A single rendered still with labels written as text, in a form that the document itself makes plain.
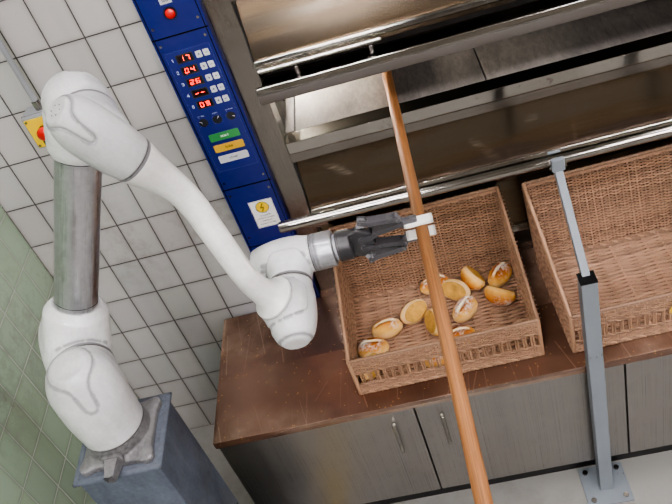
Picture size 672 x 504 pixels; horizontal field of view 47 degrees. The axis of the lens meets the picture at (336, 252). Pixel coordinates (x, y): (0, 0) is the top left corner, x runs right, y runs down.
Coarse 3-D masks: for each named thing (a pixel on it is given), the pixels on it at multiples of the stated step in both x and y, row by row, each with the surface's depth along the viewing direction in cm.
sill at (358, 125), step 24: (624, 48) 216; (648, 48) 213; (528, 72) 220; (552, 72) 217; (576, 72) 217; (600, 72) 217; (432, 96) 225; (456, 96) 222; (480, 96) 220; (504, 96) 221; (336, 120) 230; (360, 120) 226; (384, 120) 224; (408, 120) 224; (288, 144) 228; (312, 144) 228
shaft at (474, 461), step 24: (384, 72) 237; (408, 144) 207; (408, 168) 197; (408, 192) 191; (432, 264) 169; (432, 288) 164; (456, 360) 148; (456, 384) 144; (456, 408) 140; (480, 456) 132; (480, 480) 128
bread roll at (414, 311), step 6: (414, 300) 241; (420, 300) 242; (408, 306) 240; (414, 306) 240; (420, 306) 241; (426, 306) 242; (402, 312) 240; (408, 312) 239; (414, 312) 240; (420, 312) 240; (402, 318) 239; (408, 318) 239; (414, 318) 239; (420, 318) 240; (408, 324) 240
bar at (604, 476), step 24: (600, 144) 189; (624, 144) 188; (504, 168) 192; (528, 168) 192; (552, 168) 191; (432, 192) 195; (312, 216) 200; (336, 216) 199; (576, 240) 190; (600, 336) 200; (600, 360) 206; (600, 384) 212; (600, 408) 219; (600, 432) 227; (600, 456) 235; (600, 480) 244; (624, 480) 248
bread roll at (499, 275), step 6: (498, 264) 244; (504, 264) 243; (492, 270) 243; (498, 270) 242; (504, 270) 242; (510, 270) 244; (492, 276) 242; (498, 276) 241; (504, 276) 242; (510, 276) 244; (492, 282) 242; (498, 282) 242; (504, 282) 242
